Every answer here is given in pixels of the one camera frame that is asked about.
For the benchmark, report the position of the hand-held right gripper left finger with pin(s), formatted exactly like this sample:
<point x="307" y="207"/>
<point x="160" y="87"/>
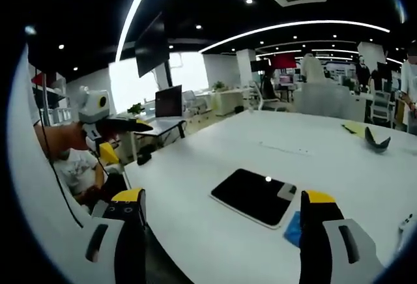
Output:
<point x="128" y="238"/>

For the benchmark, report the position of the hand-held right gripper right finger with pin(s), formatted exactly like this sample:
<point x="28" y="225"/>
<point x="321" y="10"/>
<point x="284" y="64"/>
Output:
<point x="317" y="248"/>

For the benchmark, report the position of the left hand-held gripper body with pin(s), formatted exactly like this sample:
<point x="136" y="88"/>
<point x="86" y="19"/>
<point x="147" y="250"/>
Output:
<point x="94" y="105"/>

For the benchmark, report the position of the blue cleaning cloth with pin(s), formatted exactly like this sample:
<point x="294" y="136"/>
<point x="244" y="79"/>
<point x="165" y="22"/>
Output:
<point x="293" y="230"/>

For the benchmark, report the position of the green potted plant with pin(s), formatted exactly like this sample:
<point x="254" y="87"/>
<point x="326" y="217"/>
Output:
<point x="136" y="108"/>
<point x="219" y="86"/>

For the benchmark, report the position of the yellow box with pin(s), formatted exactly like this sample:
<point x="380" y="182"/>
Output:
<point x="108" y="153"/>

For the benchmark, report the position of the small black object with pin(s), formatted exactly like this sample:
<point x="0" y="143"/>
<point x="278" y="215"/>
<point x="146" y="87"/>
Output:
<point x="145" y="157"/>

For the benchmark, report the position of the white office desk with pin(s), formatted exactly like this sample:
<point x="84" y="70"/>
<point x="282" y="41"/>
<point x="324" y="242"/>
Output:
<point x="163" y="126"/>

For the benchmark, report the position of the dark desk monitor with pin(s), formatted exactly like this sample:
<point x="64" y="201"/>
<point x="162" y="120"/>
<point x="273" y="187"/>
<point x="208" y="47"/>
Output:
<point x="168" y="101"/>

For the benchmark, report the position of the black hanging screen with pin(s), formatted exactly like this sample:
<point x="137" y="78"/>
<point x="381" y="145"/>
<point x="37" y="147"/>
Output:
<point x="151" y="48"/>

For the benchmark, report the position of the person's white shirt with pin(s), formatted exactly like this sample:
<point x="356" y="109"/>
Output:
<point x="36" y="183"/>

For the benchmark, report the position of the long ceiling light strip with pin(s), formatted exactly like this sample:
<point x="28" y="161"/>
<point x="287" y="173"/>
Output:
<point x="293" y="25"/>
<point x="132" y="13"/>

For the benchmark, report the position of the white low cabinet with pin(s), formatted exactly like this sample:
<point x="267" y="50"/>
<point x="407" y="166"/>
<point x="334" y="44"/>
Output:
<point x="229" y="101"/>

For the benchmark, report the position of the black curved object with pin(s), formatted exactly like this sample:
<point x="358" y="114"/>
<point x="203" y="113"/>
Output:
<point x="376" y="144"/>

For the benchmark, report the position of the yellow paper sheet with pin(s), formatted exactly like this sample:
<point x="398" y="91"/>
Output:
<point x="355" y="129"/>

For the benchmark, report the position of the white office chair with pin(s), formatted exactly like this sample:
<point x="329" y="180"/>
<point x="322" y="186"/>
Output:
<point x="268" y="96"/>

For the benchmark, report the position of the white partition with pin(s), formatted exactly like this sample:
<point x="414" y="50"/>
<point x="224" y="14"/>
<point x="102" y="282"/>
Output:
<point x="329" y="101"/>

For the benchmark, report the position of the grey mesh office chair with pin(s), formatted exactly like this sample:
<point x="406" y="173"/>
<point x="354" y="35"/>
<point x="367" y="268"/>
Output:
<point x="381" y="106"/>

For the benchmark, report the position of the red banner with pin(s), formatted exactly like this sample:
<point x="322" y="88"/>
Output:
<point x="283" y="61"/>

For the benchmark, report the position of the white covered object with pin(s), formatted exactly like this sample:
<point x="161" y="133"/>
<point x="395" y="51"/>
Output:
<point x="312" y="69"/>

